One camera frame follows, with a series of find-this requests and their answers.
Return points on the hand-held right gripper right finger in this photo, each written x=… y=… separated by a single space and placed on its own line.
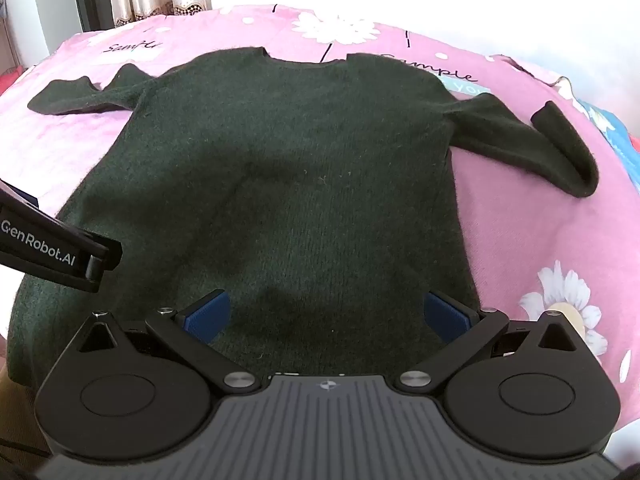
x=444 y=316

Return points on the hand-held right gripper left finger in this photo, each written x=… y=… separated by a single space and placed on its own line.
x=209 y=316

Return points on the dark green knit sweater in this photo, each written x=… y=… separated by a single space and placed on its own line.
x=300 y=185

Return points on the pink floral bedsheet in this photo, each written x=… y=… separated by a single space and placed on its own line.
x=525 y=220

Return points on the red cloth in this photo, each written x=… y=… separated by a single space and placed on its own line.
x=7 y=81

